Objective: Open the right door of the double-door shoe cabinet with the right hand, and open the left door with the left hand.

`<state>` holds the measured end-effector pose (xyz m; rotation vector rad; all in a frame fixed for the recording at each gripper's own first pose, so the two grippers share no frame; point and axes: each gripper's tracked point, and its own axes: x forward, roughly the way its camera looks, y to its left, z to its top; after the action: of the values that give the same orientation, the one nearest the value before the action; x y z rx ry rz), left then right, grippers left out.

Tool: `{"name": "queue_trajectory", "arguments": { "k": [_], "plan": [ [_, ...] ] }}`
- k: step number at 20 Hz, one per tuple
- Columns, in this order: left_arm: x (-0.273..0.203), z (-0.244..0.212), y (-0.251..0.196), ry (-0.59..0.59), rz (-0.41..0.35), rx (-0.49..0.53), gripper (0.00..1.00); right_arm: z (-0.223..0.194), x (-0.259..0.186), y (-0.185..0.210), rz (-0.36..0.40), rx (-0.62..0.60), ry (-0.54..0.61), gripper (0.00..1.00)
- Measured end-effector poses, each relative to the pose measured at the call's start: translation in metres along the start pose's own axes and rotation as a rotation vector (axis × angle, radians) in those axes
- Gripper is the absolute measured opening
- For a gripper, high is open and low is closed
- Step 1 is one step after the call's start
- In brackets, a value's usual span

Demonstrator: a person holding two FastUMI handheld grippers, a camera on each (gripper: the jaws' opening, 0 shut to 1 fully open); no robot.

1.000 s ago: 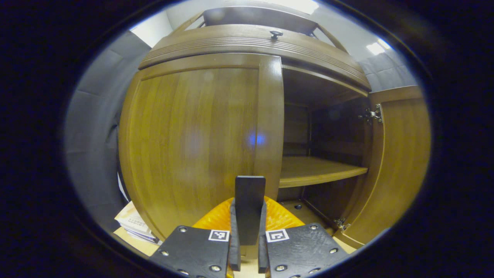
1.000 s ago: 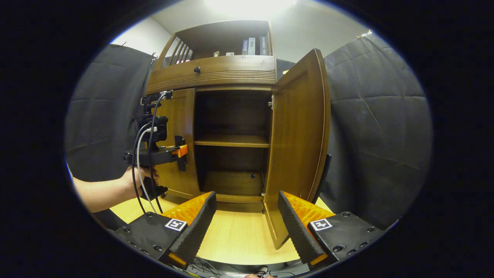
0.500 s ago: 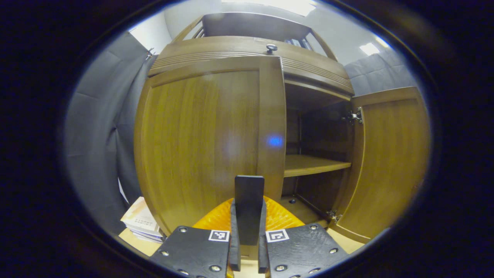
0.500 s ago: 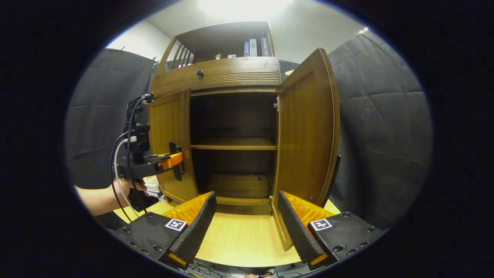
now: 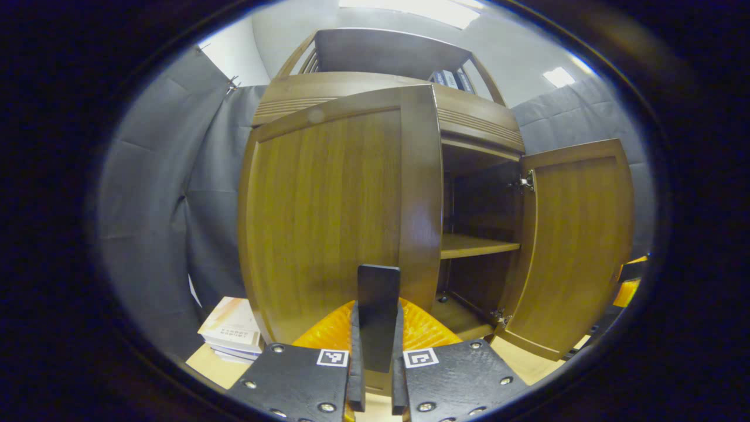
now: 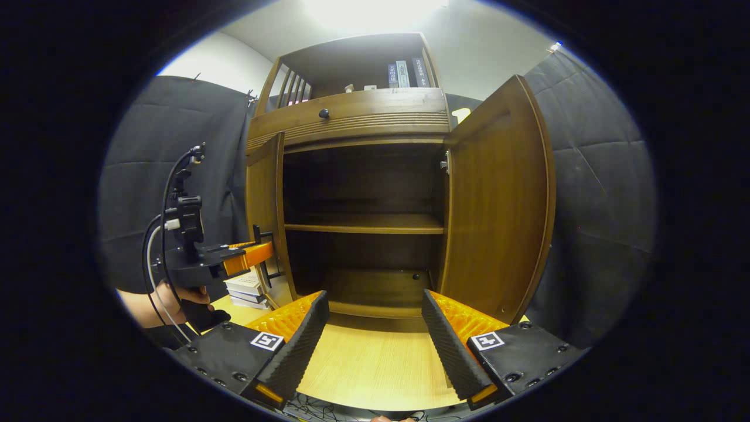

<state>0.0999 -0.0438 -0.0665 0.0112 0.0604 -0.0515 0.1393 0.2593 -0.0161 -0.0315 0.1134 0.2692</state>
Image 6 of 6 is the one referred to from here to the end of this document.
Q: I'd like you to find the black door handle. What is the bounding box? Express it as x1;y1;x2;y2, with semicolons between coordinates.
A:
252;224;283;289

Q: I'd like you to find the ceiling light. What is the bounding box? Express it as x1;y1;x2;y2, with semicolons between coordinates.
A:
302;0;449;33

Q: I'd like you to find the wooden inner shelf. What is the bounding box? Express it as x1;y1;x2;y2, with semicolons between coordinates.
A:
284;213;446;235

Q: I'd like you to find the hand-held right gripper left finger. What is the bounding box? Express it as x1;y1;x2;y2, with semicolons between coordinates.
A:
170;290;330;411

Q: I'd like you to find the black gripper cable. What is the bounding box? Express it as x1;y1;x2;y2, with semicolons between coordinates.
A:
158;144;207;346

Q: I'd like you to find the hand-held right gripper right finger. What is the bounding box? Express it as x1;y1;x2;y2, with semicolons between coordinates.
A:
421;289;589;411

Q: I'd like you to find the wooden double-door shoe cabinet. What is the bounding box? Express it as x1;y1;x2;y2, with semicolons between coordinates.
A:
245;32;452;335

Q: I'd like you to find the black backdrop cloth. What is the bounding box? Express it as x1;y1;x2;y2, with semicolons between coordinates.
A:
97;47;657;349

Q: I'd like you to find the wooden shoe cabinet door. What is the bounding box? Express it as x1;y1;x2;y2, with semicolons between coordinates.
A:
437;74;556;325
245;132;298;305

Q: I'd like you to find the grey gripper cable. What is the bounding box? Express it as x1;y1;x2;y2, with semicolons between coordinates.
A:
144;218;194;345

